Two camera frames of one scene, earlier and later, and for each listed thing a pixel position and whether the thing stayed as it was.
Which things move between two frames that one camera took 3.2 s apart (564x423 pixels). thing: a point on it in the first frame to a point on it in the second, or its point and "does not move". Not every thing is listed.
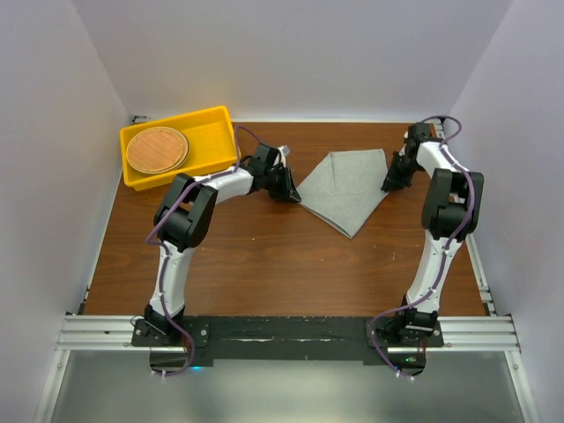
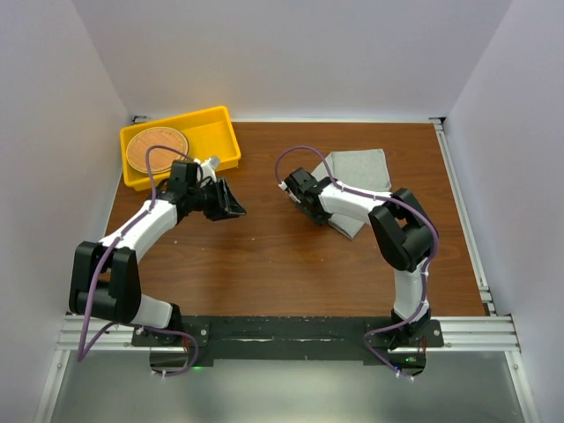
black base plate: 373,337 does not move
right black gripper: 393,181 to 320,219
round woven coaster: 157,150 does not move
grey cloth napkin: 345,189 does not move
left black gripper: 287,191 to 226,205
